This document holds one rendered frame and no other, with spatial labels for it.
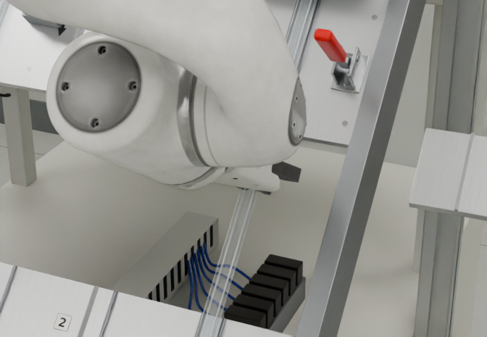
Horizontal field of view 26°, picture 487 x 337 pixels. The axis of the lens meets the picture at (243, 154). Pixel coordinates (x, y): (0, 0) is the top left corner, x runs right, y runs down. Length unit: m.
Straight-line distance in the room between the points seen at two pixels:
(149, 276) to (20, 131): 0.40
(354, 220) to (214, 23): 0.36
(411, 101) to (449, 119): 1.61
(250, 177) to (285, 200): 0.79
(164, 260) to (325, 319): 0.50
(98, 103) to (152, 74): 0.04
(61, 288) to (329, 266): 0.26
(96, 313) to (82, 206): 0.64
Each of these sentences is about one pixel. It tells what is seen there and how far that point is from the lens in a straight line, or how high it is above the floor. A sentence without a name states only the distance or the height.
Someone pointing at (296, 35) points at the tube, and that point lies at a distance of 1.01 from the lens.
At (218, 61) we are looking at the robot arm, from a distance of 0.62.
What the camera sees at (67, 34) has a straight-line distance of 1.11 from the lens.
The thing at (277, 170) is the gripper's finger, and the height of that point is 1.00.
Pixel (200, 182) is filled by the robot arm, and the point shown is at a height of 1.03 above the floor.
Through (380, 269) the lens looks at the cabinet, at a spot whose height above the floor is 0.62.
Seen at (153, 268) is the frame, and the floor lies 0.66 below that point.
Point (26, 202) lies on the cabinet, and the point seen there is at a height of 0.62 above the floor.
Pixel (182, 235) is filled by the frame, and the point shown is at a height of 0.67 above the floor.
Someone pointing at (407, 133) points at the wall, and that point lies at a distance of 2.85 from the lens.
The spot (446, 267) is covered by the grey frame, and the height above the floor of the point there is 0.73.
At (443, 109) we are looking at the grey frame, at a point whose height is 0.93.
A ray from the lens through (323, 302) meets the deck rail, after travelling 0.91.
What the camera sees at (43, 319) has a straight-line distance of 1.01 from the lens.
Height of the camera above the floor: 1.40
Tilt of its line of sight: 26 degrees down
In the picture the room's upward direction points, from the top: straight up
